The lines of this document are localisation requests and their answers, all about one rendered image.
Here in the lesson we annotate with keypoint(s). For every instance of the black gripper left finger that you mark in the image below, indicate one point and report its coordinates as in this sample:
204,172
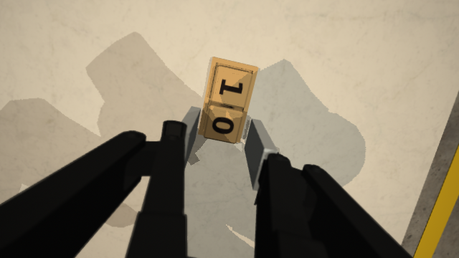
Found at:
57,216

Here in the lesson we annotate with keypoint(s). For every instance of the tan cube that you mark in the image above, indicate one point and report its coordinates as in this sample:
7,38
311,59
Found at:
231,86
223,122

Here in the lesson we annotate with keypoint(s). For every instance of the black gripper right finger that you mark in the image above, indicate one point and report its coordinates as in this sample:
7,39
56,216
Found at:
287,196

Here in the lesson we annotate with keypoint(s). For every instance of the brown rectangular tray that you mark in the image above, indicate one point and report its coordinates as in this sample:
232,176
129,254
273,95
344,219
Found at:
215,63

